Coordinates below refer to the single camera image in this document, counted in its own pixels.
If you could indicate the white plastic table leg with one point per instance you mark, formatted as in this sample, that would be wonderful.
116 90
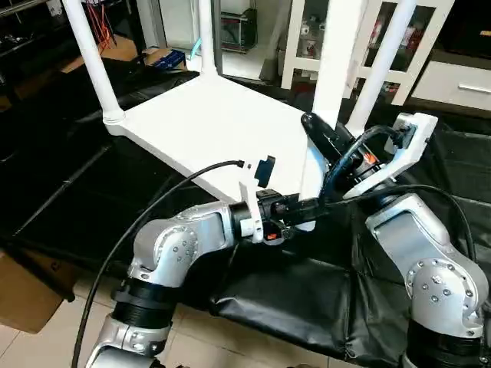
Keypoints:
207 38
337 61
383 61
96 61

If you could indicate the white plastic table top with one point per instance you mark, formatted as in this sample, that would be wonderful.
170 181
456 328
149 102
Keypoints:
207 123

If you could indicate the white glass door cabinet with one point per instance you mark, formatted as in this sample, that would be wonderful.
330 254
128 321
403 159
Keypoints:
288 46

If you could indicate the white drawer unit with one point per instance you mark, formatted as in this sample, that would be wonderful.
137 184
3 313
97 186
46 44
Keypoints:
460 84

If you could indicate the light blue mop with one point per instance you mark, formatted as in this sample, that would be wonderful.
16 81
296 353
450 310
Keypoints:
196 47

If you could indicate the black tv cabinet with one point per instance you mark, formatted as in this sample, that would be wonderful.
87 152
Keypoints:
468 31

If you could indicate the brown cardboard box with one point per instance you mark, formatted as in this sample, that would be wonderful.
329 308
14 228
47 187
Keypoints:
165 57

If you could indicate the white appliance cabinet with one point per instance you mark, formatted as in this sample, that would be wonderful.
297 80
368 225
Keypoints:
176 19

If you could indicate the black work mat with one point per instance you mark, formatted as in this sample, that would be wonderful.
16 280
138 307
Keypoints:
77 199

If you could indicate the brown flat cardboard sheet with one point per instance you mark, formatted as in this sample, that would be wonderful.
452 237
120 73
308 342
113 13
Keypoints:
27 299

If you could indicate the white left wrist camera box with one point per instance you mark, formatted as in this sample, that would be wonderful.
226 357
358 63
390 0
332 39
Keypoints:
247 199

